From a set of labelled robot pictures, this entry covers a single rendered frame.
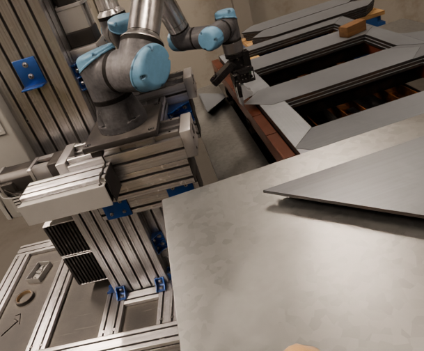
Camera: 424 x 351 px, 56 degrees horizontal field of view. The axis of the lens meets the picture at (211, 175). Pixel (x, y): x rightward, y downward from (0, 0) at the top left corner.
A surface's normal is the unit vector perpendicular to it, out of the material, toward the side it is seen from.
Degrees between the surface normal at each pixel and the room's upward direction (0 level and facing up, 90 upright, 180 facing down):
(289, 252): 0
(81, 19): 90
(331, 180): 0
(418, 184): 0
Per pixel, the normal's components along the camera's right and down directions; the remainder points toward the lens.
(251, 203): -0.26, -0.82
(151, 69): 0.82, 0.20
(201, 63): 0.04, 0.52
